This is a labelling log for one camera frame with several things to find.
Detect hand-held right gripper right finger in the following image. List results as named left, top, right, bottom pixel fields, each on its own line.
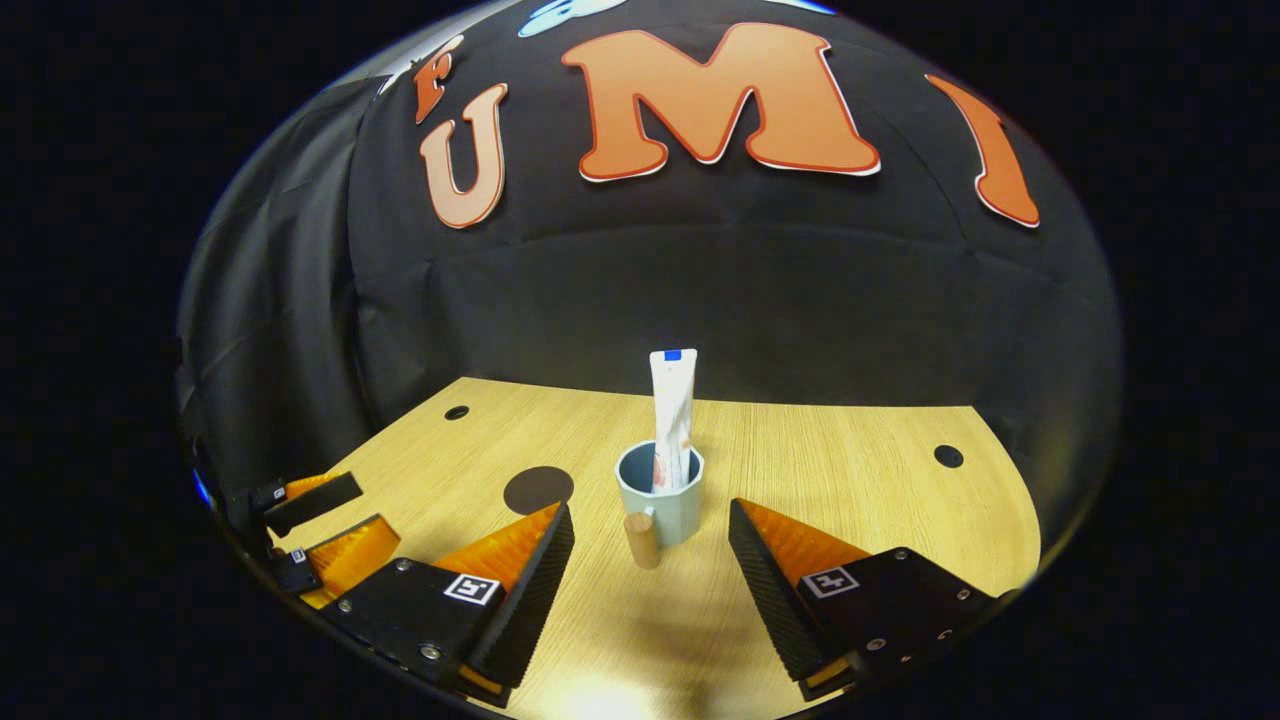
left=728, top=498, right=1001, bottom=703

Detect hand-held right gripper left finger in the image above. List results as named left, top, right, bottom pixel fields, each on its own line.
left=320, top=502, right=576, bottom=709

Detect dark brown round coaster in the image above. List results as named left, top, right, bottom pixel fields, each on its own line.
left=503, top=466, right=575, bottom=516

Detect pale blue cup wooden handle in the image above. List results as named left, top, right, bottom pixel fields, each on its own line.
left=614, top=440, right=706, bottom=571

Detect white toothpaste tube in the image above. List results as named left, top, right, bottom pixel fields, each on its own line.
left=649, top=349, right=698, bottom=496

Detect wooden desktop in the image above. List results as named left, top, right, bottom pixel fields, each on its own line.
left=268, top=377, right=1041, bottom=720

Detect black backdrop cloth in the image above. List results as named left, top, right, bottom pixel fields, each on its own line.
left=178, top=0, right=1123, bottom=601

